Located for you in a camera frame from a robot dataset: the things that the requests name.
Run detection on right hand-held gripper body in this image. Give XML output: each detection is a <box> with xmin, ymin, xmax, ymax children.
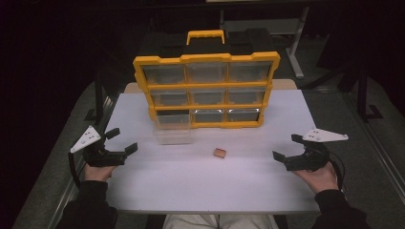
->
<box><xmin>285</xmin><ymin>127</ymin><xmax>350</xmax><ymax>173</ymax></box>

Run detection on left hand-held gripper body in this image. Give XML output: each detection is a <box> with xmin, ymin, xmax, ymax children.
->
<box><xmin>70</xmin><ymin>125</ymin><xmax>127</xmax><ymax>168</ymax></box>

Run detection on clear plastic drawer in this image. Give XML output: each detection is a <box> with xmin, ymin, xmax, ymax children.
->
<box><xmin>153</xmin><ymin>114</ymin><xmax>195</xmax><ymax>146</ymax></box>

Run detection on person's left hand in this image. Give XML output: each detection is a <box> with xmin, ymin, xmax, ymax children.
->
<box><xmin>83</xmin><ymin>163</ymin><xmax>117</xmax><ymax>183</ymax></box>

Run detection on person's right hand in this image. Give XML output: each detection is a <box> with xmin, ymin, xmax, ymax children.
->
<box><xmin>291</xmin><ymin>161</ymin><xmax>340</xmax><ymax>196</ymax></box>

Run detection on black metal stand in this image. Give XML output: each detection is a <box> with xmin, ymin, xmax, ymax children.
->
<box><xmin>83</xmin><ymin>68</ymin><xmax>111</xmax><ymax>124</ymax></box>
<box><xmin>355</xmin><ymin>62</ymin><xmax>385</xmax><ymax>124</ymax></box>

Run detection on person's legs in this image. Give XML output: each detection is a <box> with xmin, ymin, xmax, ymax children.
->
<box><xmin>162</xmin><ymin>213</ymin><xmax>280</xmax><ymax>229</ymax></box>

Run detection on set of clear organizer bins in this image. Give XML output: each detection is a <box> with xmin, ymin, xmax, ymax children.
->
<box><xmin>141</xmin><ymin>61</ymin><xmax>273</xmax><ymax>124</ymax></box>

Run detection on yellow black organizer case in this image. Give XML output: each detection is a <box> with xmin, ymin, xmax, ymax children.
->
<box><xmin>132</xmin><ymin>29</ymin><xmax>282</xmax><ymax>130</ymax></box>

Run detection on black cable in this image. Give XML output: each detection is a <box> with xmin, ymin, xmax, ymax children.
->
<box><xmin>67</xmin><ymin>151</ymin><xmax>82</xmax><ymax>189</ymax></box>
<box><xmin>329</xmin><ymin>152</ymin><xmax>347</xmax><ymax>192</ymax></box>

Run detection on white metal table frame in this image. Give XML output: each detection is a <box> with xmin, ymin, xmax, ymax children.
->
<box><xmin>219</xmin><ymin>6</ymin><xmax>310</xmax><ymax>80</ymax></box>

